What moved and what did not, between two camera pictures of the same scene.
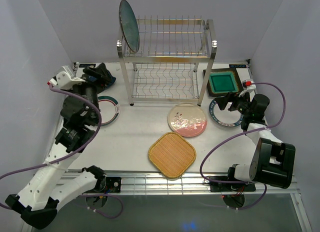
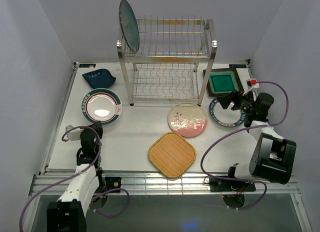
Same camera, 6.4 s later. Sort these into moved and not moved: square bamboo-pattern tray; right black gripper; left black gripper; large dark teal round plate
Moved: left black gripper
Not moved: square bamboo-pattern tray; large dark teal round plate; right black gripper
